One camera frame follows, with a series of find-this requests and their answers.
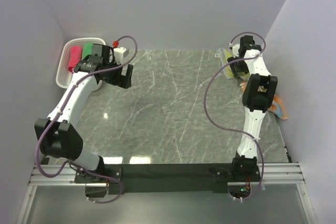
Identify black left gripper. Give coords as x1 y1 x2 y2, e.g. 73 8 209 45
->
101 59 133 89

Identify grey yellow frog towel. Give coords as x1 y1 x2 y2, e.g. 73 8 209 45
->
218 48 245 80

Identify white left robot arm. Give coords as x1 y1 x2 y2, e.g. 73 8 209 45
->
34 41 133 183

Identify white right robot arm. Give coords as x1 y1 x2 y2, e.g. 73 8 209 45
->
227 32 278 182

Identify green rolled towel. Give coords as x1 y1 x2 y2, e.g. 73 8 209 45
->
81 43 93 60

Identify pink rolled towel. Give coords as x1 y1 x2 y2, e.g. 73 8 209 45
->
68 46 82 73

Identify white plastic basket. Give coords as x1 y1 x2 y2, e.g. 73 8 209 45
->
56 37 106 89

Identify orange patterned towel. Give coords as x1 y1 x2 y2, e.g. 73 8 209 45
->
239 80 288 120

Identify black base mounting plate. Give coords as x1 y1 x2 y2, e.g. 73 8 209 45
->
74 163 260 198

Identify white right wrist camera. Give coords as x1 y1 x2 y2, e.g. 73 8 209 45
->
229 44 240 57

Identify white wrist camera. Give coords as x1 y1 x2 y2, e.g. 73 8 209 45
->
229 44 240 57
113 47 129 65

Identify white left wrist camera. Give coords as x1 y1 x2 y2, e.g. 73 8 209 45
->
113 47 129 65

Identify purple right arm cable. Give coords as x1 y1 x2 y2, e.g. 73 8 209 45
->
203 32 266 202

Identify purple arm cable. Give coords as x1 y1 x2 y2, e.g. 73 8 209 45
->
203 32 266 202
35 35 138 204

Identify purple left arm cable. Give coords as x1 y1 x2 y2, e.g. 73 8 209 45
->
35 35 138 204

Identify aluminium rail frame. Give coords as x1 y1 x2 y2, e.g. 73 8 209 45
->
16 163 317 223

